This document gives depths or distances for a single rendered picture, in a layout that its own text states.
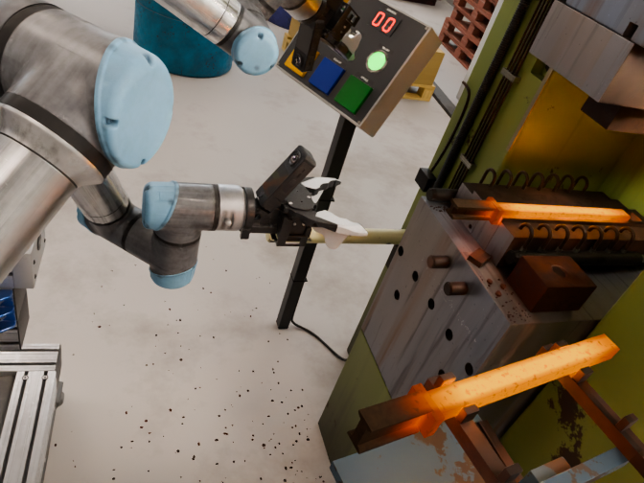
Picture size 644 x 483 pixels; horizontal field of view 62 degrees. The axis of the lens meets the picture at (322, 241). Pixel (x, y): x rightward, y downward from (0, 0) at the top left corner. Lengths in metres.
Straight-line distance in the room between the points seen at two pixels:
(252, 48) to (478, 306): 0.61
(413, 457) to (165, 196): 0.56
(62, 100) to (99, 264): 1.67
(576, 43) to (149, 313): 1.57
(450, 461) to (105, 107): 0.73
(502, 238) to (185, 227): 0.60
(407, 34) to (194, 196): 0.72
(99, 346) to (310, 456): 0.77
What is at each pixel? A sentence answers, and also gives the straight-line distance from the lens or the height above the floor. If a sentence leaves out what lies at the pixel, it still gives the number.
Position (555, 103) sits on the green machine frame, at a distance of 1.31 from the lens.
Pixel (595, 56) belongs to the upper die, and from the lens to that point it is 1.00.
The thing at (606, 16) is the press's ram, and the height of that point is 1.38.
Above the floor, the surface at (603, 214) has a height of 1.01.
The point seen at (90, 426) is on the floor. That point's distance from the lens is 1.76.
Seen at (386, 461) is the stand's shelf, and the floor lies 0.76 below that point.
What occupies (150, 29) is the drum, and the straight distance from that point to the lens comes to 3.72.
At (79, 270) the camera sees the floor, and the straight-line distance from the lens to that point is 2.17.
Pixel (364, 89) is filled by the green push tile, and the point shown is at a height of 1.03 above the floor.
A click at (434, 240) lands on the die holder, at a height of 0.88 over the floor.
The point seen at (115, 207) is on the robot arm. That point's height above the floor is 0.95.
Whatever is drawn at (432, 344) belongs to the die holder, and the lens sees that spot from 1.19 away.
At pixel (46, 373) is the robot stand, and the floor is 0.22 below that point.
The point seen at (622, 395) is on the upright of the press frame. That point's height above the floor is 0.86.
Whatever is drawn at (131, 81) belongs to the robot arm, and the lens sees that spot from 0.54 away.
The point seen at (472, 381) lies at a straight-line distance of 0.68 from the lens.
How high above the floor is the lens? 1.49
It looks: 37 degrees down
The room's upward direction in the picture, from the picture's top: 19 degrees clockwise
